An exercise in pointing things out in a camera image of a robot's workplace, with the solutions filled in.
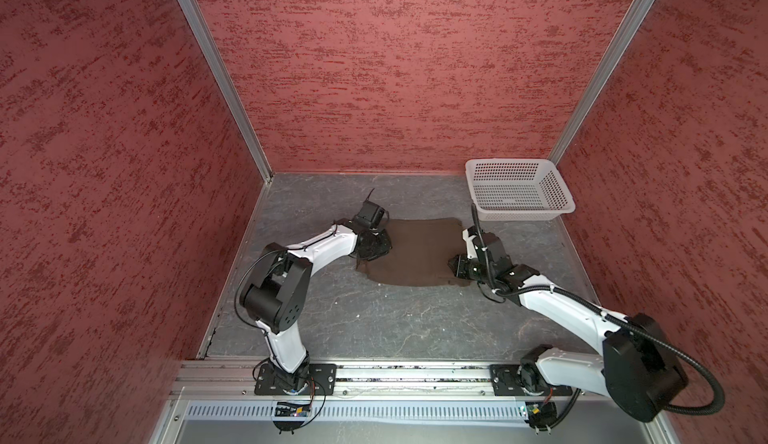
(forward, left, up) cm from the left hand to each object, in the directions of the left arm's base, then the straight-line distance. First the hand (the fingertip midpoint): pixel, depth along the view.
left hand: (388, 254), depth 92 cm
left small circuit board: (-40, +24, -8) cm, 47 cm away
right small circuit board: (-40, -38, -6) cm, 56 cm away
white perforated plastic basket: (+34, -52, -5) cm, 62 cm away
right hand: (-6, -18, +3) cm, 19 cm away
